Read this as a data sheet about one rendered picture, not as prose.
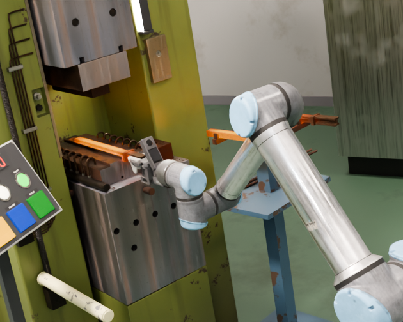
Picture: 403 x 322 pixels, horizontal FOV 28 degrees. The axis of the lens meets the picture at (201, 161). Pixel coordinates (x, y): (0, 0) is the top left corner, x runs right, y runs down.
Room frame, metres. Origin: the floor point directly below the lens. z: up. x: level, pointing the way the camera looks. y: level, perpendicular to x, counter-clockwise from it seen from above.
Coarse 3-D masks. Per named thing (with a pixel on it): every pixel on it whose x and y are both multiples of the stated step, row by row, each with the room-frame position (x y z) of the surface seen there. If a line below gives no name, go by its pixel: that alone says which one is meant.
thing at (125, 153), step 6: (78, 138) 3.03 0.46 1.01; (84, 138) 3.01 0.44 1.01; (90, 144) 2.93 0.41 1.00; (96, 144) 2.91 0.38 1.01; (102, 144) 2.89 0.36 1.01; (108, 150) 2.83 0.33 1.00; (114, 150) 2.80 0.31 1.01; (120, 150) 2.79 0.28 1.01; (126, 150) 2.77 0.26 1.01; (132, 150) 2.75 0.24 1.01; (126, 156) 2.73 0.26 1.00; (132, 156) 2.70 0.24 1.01; (138, 156) 2.67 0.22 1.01; (144, 156) 2.67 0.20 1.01
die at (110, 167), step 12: (60, 144) 3.04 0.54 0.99; (72, 144) 3.02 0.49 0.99; (84, 144) 2.96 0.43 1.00; (108, 144) 2.91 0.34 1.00; (120, 144) 2.91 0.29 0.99; (72, 156) 2.90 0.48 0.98; (96, 156) 2.82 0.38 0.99; (108, 156) 2.80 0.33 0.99; (120, 156) 2.74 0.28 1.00; (72, 168) 2.84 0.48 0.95; (84, 168) 2.77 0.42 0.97; (96, 168) 2.71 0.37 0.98; (108, 168) 2.70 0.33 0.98; (120, 168) 2.73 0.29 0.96; (108, 180) 2.69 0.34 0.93; (120, 180) 2.72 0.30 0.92
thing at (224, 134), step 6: (210, 132) 2.93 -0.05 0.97; (216, 132) 2.91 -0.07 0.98; (222, 132) 2.89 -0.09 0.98; (228, 132) 2.88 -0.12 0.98; (234, 132) 2.87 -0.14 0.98; (222, 138) 2.89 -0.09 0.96; (228, 138) 2.87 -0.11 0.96; (234, 138) 2.85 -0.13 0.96; (240, 138) 2.83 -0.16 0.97; (246, 138) 2.80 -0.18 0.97
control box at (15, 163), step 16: (0, 160) 2.38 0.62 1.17; (16, 160) 2.43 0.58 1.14; (0, 176) 2.34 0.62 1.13; (16, 176) 2.38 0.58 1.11; (32, 176) 2.43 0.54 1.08; (16, 192) 2.34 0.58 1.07; (32, 192) 2.38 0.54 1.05; (48, 192) 2.42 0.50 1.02; (0, 208) 2.26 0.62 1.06; (16, 240) 2.21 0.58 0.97
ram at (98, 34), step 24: (48, 0) 2.66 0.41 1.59; (72, 0) 2.70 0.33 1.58; (96, 0) 2.75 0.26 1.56; (120, 0) 2.81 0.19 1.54; (48, 24) 2.69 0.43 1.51; (72, 24) 2.69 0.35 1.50; (96, 24) 2.74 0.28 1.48; (120, 24) 2.80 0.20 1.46; (48, 48) 2.72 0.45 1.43; (72, 48) 2.68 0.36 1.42; (96, 48) 2.73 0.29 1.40; (120, 48) 2.80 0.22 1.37
